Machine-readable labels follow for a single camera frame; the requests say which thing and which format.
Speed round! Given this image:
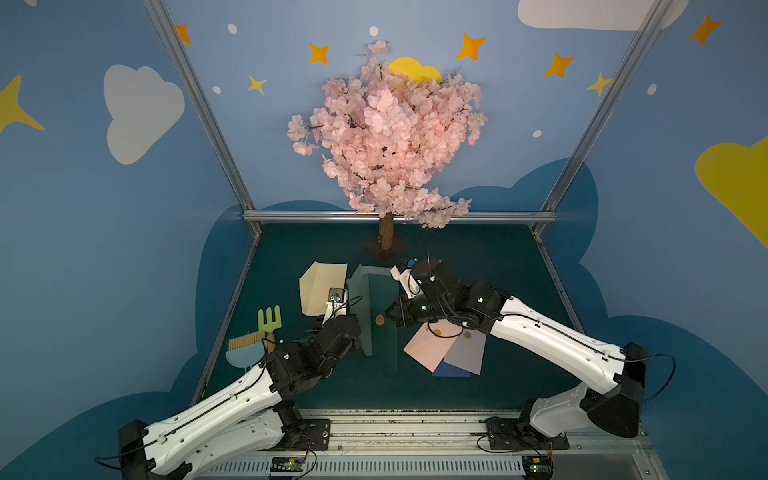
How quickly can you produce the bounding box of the light teal envelope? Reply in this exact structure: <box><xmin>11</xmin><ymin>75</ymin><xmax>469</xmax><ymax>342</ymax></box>
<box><xmin>348</xmin><ymin>265</ymin><xmax>375</xmax><ymax>319</ymax></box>

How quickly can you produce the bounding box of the dark green envelope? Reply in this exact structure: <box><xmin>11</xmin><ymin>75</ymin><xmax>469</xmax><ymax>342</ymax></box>
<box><xmin>359</xmin><ymin>266</ymin><xmax>400</xmax><ymax>374</ymax></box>

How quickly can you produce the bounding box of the cream yellow envelope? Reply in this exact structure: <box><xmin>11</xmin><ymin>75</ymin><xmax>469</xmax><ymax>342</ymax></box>
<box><xmin>299</xmin><ymin>262</ymin><xmax>347</xmax><ymax>316</ymax></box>

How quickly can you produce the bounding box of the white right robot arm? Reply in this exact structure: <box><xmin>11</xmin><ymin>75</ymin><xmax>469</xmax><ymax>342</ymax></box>
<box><xmin>388</xmin><ymin>260</ymin><xmax>653</xmax><ymax>447</ymax></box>

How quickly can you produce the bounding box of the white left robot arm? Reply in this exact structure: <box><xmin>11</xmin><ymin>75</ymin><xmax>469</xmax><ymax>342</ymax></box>
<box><xmin>96</xmin><ymin>315</ymin><xmax>361</xmax><ymax>479</ymax></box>

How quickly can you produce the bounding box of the pink envelope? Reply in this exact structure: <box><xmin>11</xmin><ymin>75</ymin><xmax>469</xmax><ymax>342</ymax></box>
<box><xmin>403</xmin><ymin>320</ymin><xmax>463</xmax><ymax>372</ymax></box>

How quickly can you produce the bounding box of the lavender envelope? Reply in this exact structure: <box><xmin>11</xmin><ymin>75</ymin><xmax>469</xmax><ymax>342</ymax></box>
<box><xmin>443</xmin><ymin>330</ymin><xmax>487</xmax><ymax>375</ymax></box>

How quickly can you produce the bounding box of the dark blue envelope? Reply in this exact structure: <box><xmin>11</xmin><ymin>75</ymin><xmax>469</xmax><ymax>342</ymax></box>
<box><xmin>432</xmin><ymin>362</ymin><xmax>471</xmax><ymax>378</ymax></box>

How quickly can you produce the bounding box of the pink blossom artificial tree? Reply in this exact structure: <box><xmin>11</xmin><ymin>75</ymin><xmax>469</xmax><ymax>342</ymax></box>
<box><xmin>287</xmin><ymin>40</ymin><xmax>487</xmax><ymax>255</ymax></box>

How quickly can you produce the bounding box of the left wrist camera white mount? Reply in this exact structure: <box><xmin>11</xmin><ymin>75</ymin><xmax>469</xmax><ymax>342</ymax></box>
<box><xmin>322</xmin><ymin>287</ymin><xmax>349</xmax><ymax>323</ymax></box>

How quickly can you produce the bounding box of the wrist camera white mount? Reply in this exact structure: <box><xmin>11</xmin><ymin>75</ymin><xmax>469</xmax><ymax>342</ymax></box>
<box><xmin>390</xmin><ymin>258</ymin><xmax>422</xmax><ymax>299</ymax></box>
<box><xmin>322</xmin><ymin>287</ymin><xmax>349</xmax><ymax>323</ymax></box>

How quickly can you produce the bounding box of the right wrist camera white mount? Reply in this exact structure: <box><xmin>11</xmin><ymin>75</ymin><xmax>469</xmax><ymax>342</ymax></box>
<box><xmin>390</xmin><ymin>258</ymin><xmax>422</xmax><ymax>299</ymax></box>

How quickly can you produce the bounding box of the green garden fork wooden handle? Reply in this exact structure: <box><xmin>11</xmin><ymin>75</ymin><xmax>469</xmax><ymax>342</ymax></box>
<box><xmin>257</xmin><ymin>305</ymin><xmax>282</xmax><ymax>353</ymax></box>

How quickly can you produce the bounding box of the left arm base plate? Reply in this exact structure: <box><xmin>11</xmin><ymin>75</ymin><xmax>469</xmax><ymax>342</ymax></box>
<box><xmin>271</xmin><ymin>418</ymin><xmax>332</xmax><ymax>452</ymax></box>

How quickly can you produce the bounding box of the aluminium rail front frame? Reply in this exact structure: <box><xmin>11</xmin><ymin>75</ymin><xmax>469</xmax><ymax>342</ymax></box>
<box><xmin>197</xmin><ymin>409</ymin><xmax>667</xmax><ymax>479</ymax></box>

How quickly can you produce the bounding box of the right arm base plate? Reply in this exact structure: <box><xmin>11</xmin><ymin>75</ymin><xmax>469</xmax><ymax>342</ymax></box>
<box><xmin>484</xmin><ymin>416</ymin><xmax>570</xmax><ymax>452</ymax></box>

